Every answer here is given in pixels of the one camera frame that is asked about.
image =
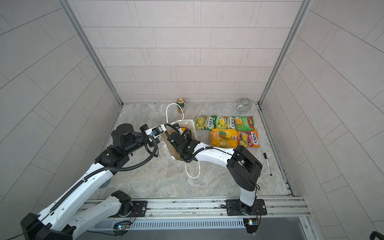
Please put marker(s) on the black marker pen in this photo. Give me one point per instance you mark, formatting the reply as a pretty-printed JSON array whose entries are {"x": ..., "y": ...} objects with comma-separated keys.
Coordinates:
[{"x": 267, "y": 162}]

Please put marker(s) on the right controller circuit board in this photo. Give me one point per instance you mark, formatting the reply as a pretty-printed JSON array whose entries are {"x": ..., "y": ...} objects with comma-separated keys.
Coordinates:
[{"x": 251, "y": 225}]

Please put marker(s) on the left controller circuit board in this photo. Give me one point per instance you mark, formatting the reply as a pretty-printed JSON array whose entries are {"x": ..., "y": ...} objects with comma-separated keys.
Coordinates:
[{"x": 122, "y": 226}]

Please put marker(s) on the green colourful snack bag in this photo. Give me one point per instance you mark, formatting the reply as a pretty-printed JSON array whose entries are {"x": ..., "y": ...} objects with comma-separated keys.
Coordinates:
[{"x": 225, "y": 122}]

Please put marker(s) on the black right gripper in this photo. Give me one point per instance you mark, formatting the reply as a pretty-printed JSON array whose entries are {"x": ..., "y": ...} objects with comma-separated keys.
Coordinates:
[{"x": 177, "y": 148}]

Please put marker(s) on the white printed paper bag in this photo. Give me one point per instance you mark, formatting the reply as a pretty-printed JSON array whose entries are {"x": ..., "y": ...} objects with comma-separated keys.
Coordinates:
[{"x": 167, "y": 150}]

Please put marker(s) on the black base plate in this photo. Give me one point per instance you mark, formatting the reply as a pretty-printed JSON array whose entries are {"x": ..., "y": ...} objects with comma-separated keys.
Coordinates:
[
  {"x": 135, "y": 208},
  {"x": 246, "y": 207}
]

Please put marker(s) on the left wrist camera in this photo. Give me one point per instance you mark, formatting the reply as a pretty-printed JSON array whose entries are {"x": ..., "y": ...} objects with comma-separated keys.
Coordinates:
[{"x": 156, "y": 131}]

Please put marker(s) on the narrow green snack packet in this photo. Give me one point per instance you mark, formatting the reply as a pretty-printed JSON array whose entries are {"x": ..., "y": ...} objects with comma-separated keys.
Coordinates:
[{"x": 205, "y": 122}]

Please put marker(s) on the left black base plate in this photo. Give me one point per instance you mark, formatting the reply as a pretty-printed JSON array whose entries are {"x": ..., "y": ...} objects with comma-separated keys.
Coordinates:
[{"x": 135, "y": 208}]

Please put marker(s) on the aluminium mounting rail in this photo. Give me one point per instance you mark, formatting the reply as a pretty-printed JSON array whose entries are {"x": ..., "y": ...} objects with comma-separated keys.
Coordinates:
[{"x": 220, "y": 207}]

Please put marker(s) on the aluminium corner post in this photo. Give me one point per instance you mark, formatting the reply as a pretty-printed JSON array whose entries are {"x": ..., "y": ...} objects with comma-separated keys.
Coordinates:
[
  {"x": 304, "y": 7},
  {"x": 69, "y": 13}
]

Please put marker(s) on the right aluminium corner post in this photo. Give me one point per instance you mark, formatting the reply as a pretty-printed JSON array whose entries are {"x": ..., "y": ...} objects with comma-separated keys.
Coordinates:
[{"x": 304, "y": 7}]

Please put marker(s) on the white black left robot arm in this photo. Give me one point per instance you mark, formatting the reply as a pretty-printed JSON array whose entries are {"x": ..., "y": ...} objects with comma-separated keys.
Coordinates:
[{"x": 129, "y": 151}]

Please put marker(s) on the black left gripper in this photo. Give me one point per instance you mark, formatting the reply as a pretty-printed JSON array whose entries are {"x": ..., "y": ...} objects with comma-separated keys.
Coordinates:
[{"x": 162, "y": 139}]

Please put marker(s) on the green gold drink can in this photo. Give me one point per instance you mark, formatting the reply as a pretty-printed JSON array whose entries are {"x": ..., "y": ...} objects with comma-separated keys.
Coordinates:
[{"x": 181, "y": 104}]

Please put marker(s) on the green chip snack bag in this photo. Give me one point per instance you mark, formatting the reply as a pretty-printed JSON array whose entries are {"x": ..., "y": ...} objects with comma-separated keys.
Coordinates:
[{"x": 244, "y": 123}]

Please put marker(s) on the left aluminium corner post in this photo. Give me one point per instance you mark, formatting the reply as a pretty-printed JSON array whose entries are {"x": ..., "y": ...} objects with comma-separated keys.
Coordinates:
[{"x": 69, "y": 13}]

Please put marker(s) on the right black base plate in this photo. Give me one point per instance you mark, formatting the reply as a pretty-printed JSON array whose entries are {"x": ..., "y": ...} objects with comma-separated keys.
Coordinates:
[{"x": 246, "y": 207}]

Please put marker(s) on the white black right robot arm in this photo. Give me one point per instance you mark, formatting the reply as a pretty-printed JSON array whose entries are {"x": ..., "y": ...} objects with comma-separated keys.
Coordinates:
[{"x": 243, "y": 166}]

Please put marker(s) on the controller circuit board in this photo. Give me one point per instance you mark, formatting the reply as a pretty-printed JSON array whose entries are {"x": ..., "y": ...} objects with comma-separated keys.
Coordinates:
[
  {"x": 122, "y": 226},
  {"x": 251, "y": 225}
]

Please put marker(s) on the pink red snack bag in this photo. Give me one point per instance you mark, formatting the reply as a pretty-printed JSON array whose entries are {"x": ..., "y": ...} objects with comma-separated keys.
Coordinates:
[{"x": 248, "y": 139}]

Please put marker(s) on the yellow corn snack bag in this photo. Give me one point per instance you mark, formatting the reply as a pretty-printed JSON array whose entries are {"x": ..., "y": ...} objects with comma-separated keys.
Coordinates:
[{"x": 224, "y": 138}]

